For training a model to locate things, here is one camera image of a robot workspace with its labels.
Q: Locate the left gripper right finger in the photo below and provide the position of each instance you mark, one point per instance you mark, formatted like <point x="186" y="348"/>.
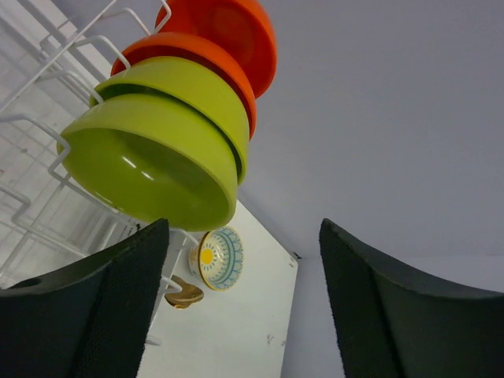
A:
<point x="393" y="320"/>

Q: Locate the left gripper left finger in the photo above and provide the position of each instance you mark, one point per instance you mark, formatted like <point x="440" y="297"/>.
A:
<point x="89" y="318"/>

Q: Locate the blue sun patterned bowl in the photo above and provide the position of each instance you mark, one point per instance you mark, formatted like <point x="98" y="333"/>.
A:
<point x="218" y="259"/>

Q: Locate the green bowl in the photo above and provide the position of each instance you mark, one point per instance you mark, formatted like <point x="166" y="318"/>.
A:
<point x="195" y="86"/>
<point x="153" y="157"/>

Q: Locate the orange bowl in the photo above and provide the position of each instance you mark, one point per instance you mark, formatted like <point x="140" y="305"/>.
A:
<point x="198" y="49"/>
<point x="242" y="28"/>

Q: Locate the gold spoon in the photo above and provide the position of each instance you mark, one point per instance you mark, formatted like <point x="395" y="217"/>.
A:
<point x="189" y="295"/>

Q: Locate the white wire dish rack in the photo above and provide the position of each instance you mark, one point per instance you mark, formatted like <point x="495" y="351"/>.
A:
<point x="51" y="60"/>

